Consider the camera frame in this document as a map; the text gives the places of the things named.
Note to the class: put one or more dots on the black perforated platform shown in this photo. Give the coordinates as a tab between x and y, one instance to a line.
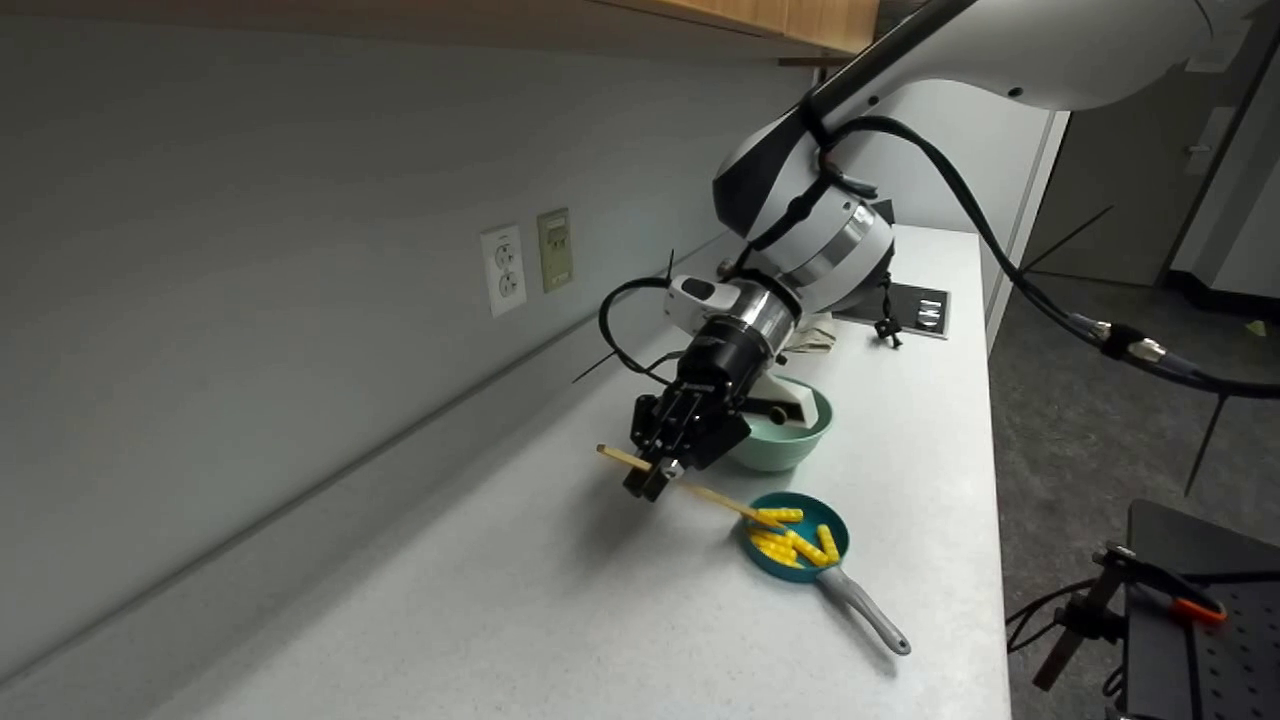
1201	654

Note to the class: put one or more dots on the black floor stand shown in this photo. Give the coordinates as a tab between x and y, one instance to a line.
1073	624

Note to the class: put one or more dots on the white wall outlet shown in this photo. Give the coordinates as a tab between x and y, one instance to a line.
505	269

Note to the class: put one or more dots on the wooden wall cabinet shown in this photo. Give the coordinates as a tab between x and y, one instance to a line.
535	18

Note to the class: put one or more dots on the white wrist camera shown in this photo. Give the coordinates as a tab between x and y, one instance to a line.
703	296

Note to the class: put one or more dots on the beige wall switch plate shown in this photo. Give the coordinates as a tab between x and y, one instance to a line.
553	248

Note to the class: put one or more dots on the small black camera tripod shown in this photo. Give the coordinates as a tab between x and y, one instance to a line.
886	320

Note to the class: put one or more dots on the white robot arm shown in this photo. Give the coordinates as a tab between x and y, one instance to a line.
1040	55

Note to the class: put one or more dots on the beige cloth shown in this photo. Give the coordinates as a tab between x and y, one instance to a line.
818	337

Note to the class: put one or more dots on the wooden spatula with yellow head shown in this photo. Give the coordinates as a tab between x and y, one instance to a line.
713	499

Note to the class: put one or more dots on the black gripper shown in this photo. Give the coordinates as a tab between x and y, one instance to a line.
727	363

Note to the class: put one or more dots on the mint green bowl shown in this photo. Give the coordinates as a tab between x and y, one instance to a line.
784	446

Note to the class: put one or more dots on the clamp with orange grip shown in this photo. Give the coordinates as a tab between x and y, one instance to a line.
1172	592

